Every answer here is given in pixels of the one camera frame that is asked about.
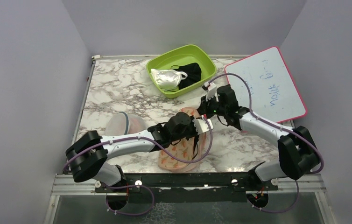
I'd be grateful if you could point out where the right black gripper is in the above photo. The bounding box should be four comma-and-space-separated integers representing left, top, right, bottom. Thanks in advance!
196, 93, 228, 119

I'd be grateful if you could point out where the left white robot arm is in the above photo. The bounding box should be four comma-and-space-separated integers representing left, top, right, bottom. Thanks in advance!
63, 111, 206, 192

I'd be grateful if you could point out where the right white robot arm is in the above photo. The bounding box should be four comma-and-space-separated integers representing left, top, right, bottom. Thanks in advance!
197, 83, 320, 190

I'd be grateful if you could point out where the white satin bra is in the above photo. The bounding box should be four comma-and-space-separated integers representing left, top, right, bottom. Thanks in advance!
150, 69, 188, 90

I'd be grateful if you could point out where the black bra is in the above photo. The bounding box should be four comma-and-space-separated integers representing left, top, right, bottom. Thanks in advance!
171, 63, 202, 90

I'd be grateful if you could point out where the white mesh laundry bag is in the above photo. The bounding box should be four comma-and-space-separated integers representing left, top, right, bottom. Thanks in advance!
104, 112, 147, 136

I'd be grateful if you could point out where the pink framed whiteboard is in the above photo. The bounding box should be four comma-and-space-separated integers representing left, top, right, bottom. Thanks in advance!
225, 46, 307, 123

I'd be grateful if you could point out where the green plastic basin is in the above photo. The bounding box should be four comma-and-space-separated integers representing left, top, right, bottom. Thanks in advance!
146, 44, 217, 98

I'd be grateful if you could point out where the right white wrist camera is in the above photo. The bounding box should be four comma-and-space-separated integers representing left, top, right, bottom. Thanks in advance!
202, 82, 217, 102

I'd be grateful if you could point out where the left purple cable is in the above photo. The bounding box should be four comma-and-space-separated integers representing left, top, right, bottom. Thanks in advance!
62, 115, 214, 174

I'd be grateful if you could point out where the purple cable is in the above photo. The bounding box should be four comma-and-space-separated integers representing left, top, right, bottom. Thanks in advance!
202, 73, 325, 175
62, 115, 214, 174

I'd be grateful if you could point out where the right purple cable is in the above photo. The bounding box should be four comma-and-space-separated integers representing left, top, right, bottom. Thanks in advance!
202, 73, 325, 175

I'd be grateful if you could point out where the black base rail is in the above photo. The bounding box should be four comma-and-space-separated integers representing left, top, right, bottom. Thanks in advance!
95, 172, 278, 203

